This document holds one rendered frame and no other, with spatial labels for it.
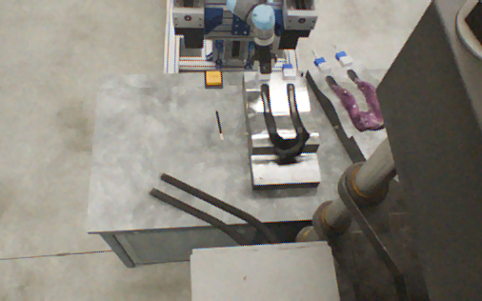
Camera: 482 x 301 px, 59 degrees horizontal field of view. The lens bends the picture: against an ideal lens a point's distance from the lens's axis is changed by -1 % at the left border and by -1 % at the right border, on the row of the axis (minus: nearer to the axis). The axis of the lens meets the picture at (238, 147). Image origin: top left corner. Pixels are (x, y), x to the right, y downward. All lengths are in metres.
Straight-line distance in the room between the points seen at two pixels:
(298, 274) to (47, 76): 2.45
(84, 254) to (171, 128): 1.01
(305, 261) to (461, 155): 0.50
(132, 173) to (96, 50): 1.55
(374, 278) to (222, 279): 0.43
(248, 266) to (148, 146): 0.96
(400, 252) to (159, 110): 1.21
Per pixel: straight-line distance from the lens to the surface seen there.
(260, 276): 0.91
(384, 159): 0.81
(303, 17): 1.96
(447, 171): 0.55
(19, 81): 3.12
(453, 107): 0.54
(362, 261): 1.17
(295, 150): 1.70
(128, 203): 1.68
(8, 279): 2.61
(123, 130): 1.81
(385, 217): 0.94
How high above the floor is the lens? 2.36
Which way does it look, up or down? 63 degrees down
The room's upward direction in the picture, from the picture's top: 9 degrees clockwise
